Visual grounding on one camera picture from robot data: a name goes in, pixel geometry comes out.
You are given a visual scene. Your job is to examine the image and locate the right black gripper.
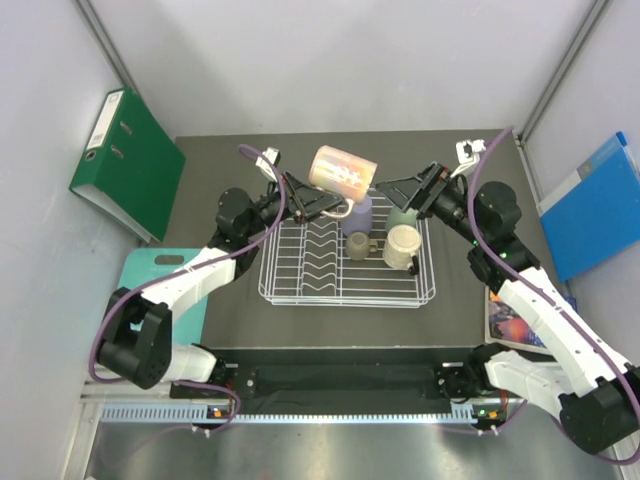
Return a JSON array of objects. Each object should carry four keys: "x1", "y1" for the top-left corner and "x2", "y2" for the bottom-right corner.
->
[{"x1": 375, "y1": 162, "x2": 487, "y2": 247}]

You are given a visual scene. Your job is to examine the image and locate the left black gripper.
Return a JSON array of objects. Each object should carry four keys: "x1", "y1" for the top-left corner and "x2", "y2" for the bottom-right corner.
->
[{"x1": 242, "y1": 170, "x2": 341, "y2": 238}]

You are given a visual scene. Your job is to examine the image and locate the sage green cup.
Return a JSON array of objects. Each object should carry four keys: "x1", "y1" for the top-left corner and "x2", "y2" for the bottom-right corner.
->
[{"x1": 385, "y1": 207, "x2": 417, "y2": 233}]

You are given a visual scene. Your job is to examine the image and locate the lilac plastic cup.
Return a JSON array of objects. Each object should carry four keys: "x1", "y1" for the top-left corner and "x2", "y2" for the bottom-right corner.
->
[{"x1": 340, "y1": 195, "x2": 373, "y2": 237}]

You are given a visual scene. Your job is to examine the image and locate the cream mug black handle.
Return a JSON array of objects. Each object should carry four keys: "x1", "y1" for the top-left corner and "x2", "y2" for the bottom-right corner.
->
[{"x1": 383, "y1": 224, "x2": 422, "y2": 276}]

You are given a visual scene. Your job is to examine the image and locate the small taupe ceramic mug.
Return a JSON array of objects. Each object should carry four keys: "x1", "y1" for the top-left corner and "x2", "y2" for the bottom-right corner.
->
[{"x1": 345, "y1": 231, "x2": 379, "y2": 261}]

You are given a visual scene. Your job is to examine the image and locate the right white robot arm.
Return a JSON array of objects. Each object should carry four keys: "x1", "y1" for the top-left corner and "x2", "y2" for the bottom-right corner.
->
[{"x1": 376, "y1": 163, "x2": 639, "y2": 455}]

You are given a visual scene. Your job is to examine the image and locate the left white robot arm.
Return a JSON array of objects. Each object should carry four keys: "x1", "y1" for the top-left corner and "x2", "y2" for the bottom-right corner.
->
[{"x1": 90, "y1": 173, "x2": 353, "y2": 397}]

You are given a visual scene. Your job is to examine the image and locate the colourful book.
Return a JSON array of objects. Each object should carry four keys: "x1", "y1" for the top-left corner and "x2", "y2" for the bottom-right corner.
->
[{"x1": 484, "y1": 287, "x2": 552, "y2": 356}]

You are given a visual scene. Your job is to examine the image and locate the green lever arch binder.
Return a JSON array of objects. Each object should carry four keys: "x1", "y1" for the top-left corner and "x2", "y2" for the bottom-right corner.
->
[{"x1": 69, "y1": 88, "x2": 185, "y2": 243}]

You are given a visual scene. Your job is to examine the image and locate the blue folder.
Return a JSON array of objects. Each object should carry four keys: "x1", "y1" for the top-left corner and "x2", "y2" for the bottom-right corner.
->
[{"x1": 537, "y1": 131, "x2": 639, "y2": 282}]

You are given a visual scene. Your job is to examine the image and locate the teal cutting board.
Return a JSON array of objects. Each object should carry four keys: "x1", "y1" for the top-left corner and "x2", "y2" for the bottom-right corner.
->
[{"x1": 112, "y1": 248, "x2": 209, "y2": 346}]

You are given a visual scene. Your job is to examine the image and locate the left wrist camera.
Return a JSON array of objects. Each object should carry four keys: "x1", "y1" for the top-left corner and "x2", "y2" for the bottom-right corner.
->
[{"x1": 255, "y1": 147, "x2": 281, "y2": 169}]

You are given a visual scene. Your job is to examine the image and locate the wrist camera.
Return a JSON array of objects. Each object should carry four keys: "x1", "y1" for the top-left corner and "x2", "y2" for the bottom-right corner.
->
[
  {"x1": 455, "y1": 139, "x2": 486, "y2": 164},
  {"x1": 255, "y1": 147, "x2": 281, "y2": 169}
]

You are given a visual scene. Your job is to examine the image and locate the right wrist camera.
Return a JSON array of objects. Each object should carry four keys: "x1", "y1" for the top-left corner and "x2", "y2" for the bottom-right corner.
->
[{"x1": 455, "y1": 139, "x2": 486, "y2": 164}]

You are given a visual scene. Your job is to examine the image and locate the white wire dish rack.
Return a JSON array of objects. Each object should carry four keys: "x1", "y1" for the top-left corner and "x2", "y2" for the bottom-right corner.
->
[{"x1": 258, "y1": 218, "x2": 436, "y2": 308}]

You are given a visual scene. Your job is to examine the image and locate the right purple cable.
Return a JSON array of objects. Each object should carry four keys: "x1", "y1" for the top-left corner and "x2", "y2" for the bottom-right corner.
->
[{"x1": 467, "y1": 125, "x2": 640, "y2": 466}]

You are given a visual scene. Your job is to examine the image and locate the purple cable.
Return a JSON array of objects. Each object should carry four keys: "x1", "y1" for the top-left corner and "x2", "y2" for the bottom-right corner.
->
[
  {"x1": 467, "y1": 125, "x2": 640, "y2": 466},
  {"x1": 88, "y1": 144, "x2": 289, "y2": 384}
]

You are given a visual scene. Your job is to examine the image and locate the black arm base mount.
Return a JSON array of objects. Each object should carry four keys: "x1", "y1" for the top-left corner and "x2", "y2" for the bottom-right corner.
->
[{"x1": 170, "y1": 348, "x2": 493, "y2": 414}]

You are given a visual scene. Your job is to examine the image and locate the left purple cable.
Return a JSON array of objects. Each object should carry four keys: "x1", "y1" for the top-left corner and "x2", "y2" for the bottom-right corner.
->
[{"x1": 88, "y1": 144, "x2": 289, "y2": 384}]

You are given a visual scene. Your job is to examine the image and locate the slotted cable duct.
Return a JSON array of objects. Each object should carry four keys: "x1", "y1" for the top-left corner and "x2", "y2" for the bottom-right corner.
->
[{"x1": 99, "y1": 402, "x2": 506, "y2": 425}]

